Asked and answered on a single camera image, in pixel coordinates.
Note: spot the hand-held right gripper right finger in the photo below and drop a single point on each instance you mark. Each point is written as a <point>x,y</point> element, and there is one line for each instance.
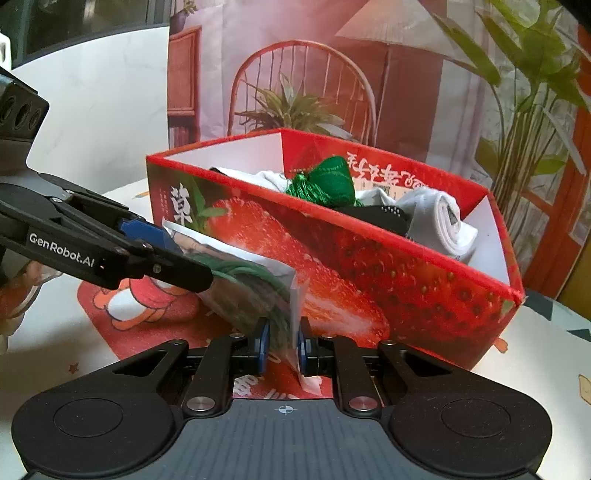
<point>303,346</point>

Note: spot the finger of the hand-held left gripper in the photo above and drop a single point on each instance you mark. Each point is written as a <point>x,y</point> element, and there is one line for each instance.
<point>138,228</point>
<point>69,235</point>

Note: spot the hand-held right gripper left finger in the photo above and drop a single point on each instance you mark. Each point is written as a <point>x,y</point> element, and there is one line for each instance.
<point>264,346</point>

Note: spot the red strawberry print cardboard box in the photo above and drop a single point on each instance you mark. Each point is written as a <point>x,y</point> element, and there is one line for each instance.
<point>392,277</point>

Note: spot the white sock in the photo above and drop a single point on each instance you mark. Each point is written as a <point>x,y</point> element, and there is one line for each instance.
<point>443,226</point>
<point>272,180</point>

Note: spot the black dotted sock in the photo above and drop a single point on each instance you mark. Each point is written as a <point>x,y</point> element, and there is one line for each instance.
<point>378,217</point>

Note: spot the green tassel sachet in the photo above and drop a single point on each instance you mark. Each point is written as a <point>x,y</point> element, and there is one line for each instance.
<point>328,180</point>

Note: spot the dark window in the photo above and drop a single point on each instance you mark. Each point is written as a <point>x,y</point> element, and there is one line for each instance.
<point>92,23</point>

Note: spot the printed room scene wall tapestry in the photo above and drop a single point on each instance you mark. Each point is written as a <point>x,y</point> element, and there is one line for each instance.
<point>300,46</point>

